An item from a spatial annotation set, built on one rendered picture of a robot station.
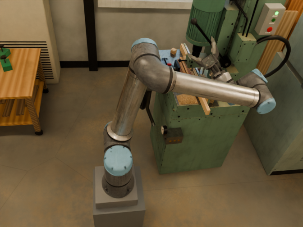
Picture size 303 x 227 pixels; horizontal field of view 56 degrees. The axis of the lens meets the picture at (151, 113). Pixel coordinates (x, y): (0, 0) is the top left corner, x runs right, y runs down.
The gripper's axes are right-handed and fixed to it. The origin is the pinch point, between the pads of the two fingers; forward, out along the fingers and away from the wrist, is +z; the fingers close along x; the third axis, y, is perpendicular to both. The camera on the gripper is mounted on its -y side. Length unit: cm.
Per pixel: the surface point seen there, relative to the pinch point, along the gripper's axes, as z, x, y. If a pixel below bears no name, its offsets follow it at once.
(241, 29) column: -3.4, -21.9, -20.5
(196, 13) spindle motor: 16.3, -7.4, -7.7
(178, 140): -39, 51, -33
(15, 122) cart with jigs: 47, 168, -33
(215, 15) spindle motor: 9.5, -15.0, -9.8
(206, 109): -31.4, 19.3, -16.0
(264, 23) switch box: -8.8, -33.4, -17.1
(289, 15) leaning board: 1, -71, -166
